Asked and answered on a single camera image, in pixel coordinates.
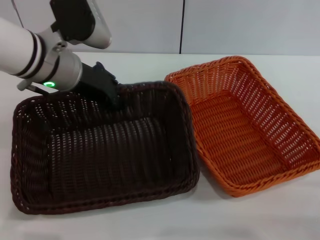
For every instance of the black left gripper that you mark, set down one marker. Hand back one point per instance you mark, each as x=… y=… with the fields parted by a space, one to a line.
x=97 y=80

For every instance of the dark brown wicker basket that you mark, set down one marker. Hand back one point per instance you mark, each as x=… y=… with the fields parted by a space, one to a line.
x=112 y=150

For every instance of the orange wicker basket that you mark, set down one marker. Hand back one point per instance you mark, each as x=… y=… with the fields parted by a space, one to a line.
x=237 y=130

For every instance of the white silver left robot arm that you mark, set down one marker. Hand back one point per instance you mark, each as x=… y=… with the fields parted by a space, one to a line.
x=17 y=50

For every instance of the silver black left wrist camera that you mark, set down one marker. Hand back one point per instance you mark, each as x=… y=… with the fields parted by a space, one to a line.
x=75 y=20

